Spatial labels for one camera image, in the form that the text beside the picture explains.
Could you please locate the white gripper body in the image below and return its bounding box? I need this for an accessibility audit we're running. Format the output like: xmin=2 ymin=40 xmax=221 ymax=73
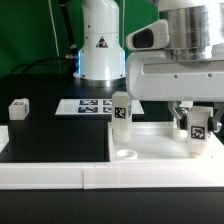
xmin=126 ymin=19 xmax=224 ymax=102

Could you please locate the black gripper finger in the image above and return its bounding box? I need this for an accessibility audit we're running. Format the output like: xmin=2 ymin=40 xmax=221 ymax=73
xmin=208 ymin=102 xmax=224 ymax=133
xmin=168 ymin=101 xmax=187 ymax=130

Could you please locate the white square tabletop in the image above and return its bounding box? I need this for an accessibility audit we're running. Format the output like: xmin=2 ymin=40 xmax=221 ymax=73
xmin=107 ymin=120 xmax=224 ymax=164

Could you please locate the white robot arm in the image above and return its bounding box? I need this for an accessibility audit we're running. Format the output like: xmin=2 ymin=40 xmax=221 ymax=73
xmin=75 ymin=0 xmax=224 ymax=132

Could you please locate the white U-shaped obstacle fence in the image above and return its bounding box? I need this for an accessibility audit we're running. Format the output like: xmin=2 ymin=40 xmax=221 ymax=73
xmin=0 ymin=135 xmax=224 ymax=189

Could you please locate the black cable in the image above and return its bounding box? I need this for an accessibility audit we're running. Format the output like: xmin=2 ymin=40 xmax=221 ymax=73
xmin=9 ymin=0 xmax=81 ymax=76

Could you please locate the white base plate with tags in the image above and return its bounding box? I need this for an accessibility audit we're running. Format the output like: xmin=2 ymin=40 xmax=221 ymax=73
xmin=55 ymin=99 xmax=144 ymax=115

